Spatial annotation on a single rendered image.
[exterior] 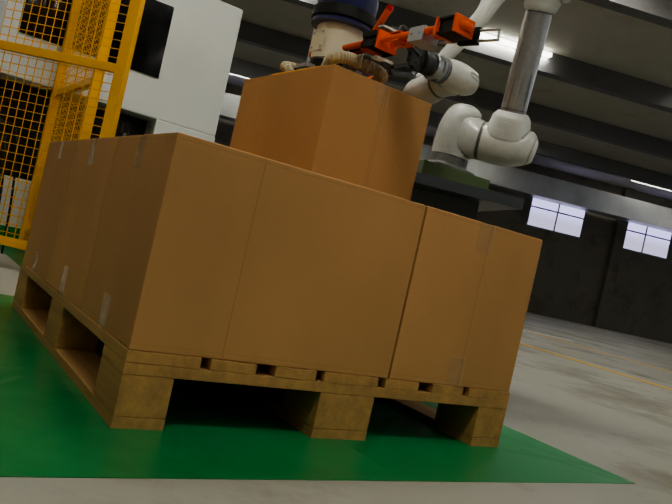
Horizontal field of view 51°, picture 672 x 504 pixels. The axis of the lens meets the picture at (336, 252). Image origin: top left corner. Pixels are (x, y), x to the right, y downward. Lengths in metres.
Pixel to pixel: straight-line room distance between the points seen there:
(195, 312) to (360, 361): 0.40
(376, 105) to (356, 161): 0.19
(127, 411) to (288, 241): 0.44
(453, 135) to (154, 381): 1.82
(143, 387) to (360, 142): 1.15
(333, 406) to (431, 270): 0.38
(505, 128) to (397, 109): 0.64
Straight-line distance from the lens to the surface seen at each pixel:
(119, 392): 1.34
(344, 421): 1.57
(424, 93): 2.55
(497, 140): 2.81
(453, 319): 1.70
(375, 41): 2.29
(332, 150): 2.14
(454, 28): 2.02
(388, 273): 1.55
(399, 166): 2.30
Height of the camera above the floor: 0.39
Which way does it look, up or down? level
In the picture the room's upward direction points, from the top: 13 degrees clockwise
